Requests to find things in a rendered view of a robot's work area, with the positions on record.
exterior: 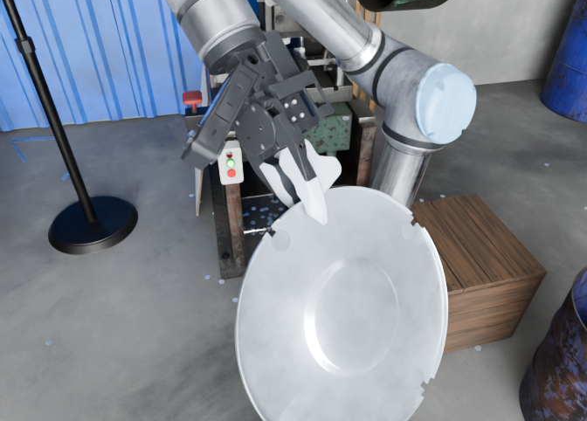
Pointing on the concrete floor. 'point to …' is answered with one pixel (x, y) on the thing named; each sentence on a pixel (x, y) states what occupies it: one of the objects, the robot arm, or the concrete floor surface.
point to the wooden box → (479, 270)
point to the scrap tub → (560, 363)
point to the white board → (202, 106)
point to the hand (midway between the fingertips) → (311, 217)
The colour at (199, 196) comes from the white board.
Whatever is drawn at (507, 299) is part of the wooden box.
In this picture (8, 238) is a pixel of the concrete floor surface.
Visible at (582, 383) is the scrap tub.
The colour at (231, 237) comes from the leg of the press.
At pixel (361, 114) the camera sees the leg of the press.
